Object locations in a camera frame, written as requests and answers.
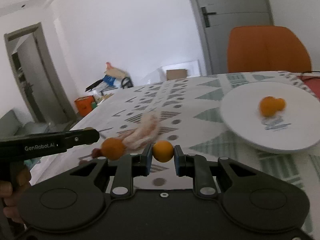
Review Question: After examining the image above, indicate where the large orange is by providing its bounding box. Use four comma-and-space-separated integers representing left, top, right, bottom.
100, 138, 126, 161

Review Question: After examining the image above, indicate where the dark red lychee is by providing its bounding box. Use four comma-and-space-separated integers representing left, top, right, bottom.
91, 148, 103, 159

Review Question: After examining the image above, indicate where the large peeled pomelo segment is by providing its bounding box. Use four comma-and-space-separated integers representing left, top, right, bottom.
122, 111, 160, 150

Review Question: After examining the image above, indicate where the small orange kumquat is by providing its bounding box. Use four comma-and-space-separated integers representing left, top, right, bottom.
274, 98, 286, 111

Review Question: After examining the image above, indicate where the left hand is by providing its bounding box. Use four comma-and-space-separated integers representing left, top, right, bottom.
1, 165, 31, 224

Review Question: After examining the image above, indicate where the patterned white tablecloth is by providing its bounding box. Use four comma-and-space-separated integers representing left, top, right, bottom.
27, 70, 320, 238

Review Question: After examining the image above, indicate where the orange box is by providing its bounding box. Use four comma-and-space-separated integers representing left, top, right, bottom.
74, 95, 95, 117

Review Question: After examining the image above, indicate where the black cart with clutter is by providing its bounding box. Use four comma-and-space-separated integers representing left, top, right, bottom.
85, 75, 133, 96

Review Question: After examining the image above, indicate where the brown cardboard box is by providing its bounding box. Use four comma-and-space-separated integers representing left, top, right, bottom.
166, 69, 188, 80

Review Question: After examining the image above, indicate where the brown paper bag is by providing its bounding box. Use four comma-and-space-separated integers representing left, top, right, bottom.
105, 62, 127, 79

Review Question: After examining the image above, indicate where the white foam board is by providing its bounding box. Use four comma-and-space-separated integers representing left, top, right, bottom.
159, 61, 201, 80

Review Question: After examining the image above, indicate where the white round plate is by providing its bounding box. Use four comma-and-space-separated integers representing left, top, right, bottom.
220, 82, 319, 154

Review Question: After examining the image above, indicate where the orange chair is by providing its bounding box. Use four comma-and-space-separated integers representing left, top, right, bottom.
227, 25, 312, 73

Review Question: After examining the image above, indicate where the red patterned mat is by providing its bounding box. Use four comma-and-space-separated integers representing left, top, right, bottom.
300, 73, 320, 97

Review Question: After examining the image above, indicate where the grey door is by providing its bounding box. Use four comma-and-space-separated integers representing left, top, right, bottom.
190, 0, 273, 75

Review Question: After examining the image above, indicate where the grey open doorway frame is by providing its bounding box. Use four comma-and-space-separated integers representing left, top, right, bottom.
4, 23, 76, 131

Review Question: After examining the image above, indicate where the black door handle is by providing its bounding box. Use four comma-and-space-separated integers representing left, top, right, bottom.
201, 7, 217, 28

